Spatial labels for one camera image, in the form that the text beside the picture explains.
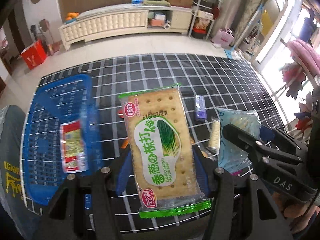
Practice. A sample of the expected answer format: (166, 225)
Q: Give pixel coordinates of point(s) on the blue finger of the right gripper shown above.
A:
(240, 138)
(267, 134)

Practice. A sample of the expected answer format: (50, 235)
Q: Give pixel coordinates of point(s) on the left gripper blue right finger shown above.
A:
(201, 167)

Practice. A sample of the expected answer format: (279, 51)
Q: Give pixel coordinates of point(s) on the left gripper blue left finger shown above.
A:
(124, 173)

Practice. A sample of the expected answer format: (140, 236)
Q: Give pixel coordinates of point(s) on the clear wafer pack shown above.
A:
(214, 139)

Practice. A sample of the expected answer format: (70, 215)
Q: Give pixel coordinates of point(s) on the green scallion cracker pack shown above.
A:
(162, 155)

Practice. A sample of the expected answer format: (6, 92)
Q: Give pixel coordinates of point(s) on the purple gum pack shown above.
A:
(200, 108)

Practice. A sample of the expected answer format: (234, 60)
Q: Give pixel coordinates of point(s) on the red yellow snack packet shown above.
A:
(73, 148)

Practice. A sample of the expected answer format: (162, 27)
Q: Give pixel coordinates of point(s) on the orange long snack packet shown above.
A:
(124, 144)

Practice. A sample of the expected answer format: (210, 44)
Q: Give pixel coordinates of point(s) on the small red snack packet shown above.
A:
(120, 114)

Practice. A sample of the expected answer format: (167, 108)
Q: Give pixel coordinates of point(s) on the person's right hand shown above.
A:
(295, 212)

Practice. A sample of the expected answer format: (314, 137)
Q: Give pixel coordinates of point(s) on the black white grid tablecloth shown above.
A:
(224, 83)

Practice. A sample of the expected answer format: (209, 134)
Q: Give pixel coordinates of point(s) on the pink blanket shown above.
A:
(307, 55)

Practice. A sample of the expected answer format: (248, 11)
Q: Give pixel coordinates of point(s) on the arched floor mirror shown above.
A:
(260, 28)

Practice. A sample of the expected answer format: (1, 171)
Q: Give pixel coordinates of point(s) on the blue plastic basket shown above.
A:
(55, 107)

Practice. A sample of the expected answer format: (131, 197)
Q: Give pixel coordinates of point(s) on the pink gift bag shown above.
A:
(223, 37)

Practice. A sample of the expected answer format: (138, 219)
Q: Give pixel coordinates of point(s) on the patterned curtain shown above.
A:
(249, 9)

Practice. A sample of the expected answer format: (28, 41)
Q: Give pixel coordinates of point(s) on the white metal shelf rack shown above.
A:
(204, 14)

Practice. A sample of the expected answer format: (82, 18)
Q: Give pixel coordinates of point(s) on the red paper bag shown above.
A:
(34, 55)

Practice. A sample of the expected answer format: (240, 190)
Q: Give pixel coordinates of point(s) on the cream tv cabinet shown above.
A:
(125, 19)

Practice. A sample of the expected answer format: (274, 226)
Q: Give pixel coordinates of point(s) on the oranges on blue plate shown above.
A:
(71, 15)

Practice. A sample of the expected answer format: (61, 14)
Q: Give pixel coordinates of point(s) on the green folded cloth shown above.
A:
(156, 3)

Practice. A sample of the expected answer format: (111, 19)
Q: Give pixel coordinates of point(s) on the broom and dustpan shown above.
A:
(42, 33)

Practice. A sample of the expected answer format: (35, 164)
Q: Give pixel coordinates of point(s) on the blue tissue box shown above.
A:
(137, 1)

